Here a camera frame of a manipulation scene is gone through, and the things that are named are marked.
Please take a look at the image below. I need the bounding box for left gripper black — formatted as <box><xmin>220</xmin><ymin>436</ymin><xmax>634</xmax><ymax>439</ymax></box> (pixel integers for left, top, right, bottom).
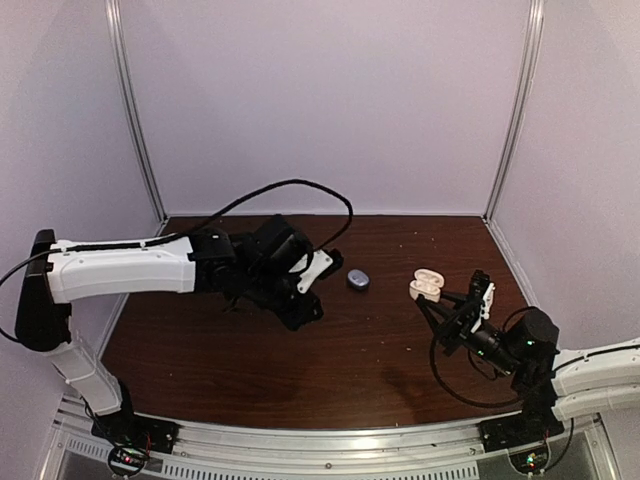
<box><xmin>242</xmin><ymin>266</ymin><xmax>325</xmax><ymax>333</ymax></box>

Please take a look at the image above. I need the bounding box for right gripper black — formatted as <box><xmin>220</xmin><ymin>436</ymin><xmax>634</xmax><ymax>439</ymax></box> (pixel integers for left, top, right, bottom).
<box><xmin>417</xmin><ymin>288</ymin><xmax>522</xmax><ymax>377</ymax></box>

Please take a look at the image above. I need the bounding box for cream white charging case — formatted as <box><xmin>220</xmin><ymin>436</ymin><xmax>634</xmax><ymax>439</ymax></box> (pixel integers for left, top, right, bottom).
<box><xmin>409</xmin><ymin>268</ymin><xmax>445</xmax><ymax>303</ymax></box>

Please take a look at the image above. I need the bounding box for lavender earbud charging case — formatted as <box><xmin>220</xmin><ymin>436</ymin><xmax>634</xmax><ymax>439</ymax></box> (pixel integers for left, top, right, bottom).
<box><xmin>346</xmin><ymin>269</ymin><xmax>371</xmax><ymax>291</ymax></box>

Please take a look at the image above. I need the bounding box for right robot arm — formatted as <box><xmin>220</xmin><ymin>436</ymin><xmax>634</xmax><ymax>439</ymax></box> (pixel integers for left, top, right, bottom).
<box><xmin>409</xmin><ymin>284</ymin><xmax>639</xmax><ymax>442</ymax></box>

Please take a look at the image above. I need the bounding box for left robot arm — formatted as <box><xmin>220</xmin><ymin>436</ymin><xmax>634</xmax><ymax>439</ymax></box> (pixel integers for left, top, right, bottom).
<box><xmin>14</xmin><ymin>215</ymin><xmax>341</xmax><ymax>444</ymax></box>

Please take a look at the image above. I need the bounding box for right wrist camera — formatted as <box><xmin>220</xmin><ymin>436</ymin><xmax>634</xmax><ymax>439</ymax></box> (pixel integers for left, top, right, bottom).
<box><xmin>469</xmin><ymin>269</ymin><xmax>495</xmax><ymax>321</ymax></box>

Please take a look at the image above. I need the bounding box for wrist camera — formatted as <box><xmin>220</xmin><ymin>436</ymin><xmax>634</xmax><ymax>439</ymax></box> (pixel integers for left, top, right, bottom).
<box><xmin>469</xmin><ymin>269</ymin><xmax>495</xmax><ymax>321</ymax></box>
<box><xmin>290</xmin><ymin>249</ymin><xmax>344</xmax><ymax>294</ymax></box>

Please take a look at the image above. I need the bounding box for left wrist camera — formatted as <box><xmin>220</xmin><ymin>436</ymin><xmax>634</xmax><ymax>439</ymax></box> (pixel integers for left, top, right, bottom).
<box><xmin>290</xmin><ymin>249</ymin><xmax>344</xmax><ymax>294</ymax></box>

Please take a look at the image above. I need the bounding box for right black cable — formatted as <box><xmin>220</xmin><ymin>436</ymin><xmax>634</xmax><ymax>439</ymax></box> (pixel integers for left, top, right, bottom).
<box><xmin>429</xmin><ymin>304</ymin><xmax>531</xmax><ymax>407</ymax></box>

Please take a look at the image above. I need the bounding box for black cable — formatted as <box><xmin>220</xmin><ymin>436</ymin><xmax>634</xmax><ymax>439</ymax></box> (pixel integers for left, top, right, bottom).
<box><xmin>429</xmin><ymin>304</ymin><xmax>531</xmax><ymax>407</ymax></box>
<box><xmin>0</xmin><ymin>178</ymin><xmax>354</xmax><ymax>341</ymax></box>

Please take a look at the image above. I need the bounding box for left black cable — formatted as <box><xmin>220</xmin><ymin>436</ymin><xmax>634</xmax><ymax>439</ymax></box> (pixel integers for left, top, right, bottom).
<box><xmin>0</xmin><ymin>178</ymin><xmax>354</xmax><ymax>341</ymax></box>

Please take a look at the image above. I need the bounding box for front aluminium rail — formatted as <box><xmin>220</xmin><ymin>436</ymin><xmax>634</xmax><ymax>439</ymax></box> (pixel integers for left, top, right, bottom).
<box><xmin>35</xmin><ymin>395</ymin><xmax>621</xmax><ymax>479</ymax></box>

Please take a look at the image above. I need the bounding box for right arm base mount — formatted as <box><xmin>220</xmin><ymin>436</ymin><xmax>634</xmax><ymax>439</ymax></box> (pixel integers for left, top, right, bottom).
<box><xmin>478</xmin><ymin>402</ymin><xmax>565</xmax><ymax>477</ymax></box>

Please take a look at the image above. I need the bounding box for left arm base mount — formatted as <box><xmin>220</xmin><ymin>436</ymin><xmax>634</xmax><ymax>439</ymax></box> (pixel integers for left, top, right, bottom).
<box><xmin>84</xmin><ymin>394</ymin><xmax>179</xmax><ymax>479</ymax></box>

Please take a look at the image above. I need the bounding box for right aluminium frame post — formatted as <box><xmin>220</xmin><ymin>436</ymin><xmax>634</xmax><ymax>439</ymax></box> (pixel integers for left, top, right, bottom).
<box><xmin>483</xmin><ymin>0</ymin><xmax>545</xmax><ymax>224</ymax></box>

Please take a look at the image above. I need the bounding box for aluminium frame post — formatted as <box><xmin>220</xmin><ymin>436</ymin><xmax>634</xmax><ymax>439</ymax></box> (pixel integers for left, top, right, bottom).
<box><xmin>483</xmin><ymin>0</ymin><xmax>545</xmax><ymax>224</ymax></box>
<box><xmin>104</xmin><ymin>0</ymin><xmax>168</xmax><ymax>223</ymax></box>

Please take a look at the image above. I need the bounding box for left aluminium frame post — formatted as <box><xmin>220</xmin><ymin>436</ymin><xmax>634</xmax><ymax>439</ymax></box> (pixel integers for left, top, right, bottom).
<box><xmin>104</xmin><ymin>0</ymin><xmax>168</xmax><ymax>223</ymax></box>

